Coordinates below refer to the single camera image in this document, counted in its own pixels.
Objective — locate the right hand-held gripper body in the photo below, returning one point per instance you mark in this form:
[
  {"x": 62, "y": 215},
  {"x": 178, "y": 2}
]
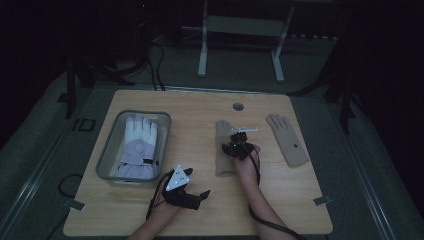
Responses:
[{"x": 241, "y": 146}]

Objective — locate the black rectangular floor bracket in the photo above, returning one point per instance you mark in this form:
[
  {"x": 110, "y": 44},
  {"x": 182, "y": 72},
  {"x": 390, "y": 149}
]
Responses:
[{"x": 85, "y": 125}]

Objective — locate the round grey table grommet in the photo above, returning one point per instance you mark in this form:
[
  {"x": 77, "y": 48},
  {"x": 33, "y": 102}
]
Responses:
[{"x": 238, "y": 106}]

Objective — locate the grey plastic bin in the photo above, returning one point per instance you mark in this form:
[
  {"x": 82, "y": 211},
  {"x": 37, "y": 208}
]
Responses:
[{"x": 135, "y": 148}]

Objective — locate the black tripod stand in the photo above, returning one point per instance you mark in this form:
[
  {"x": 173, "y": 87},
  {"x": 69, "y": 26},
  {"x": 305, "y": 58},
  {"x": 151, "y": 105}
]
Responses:
[
  {"x": 83, "y": 71},
  {"x": 343, "y": 96}
]

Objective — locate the white metal table frame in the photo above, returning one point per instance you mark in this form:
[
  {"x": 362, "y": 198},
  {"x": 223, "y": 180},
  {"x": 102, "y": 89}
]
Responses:
[{"x": 241, "y": 26}]

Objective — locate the purple white ski glove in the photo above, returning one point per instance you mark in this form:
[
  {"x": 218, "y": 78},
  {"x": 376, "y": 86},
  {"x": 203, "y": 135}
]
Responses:
[{"x": 138, "y": 146}]

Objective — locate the person's left hand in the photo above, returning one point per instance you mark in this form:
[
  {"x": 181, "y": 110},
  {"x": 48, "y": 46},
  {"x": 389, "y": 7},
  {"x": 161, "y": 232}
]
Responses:
[{"x": 166, "y": 208}]

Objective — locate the beige knit glove dark dot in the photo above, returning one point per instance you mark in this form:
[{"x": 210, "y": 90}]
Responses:
[{"x": 288, "y": 140}]

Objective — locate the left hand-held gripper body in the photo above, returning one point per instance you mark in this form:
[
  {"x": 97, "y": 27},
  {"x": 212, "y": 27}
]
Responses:
[{"x": 178, "y": 190}]

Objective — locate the person's right hand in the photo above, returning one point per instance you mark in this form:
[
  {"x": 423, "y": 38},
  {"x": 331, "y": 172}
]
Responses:
[{"x": 246, "y": 165}]

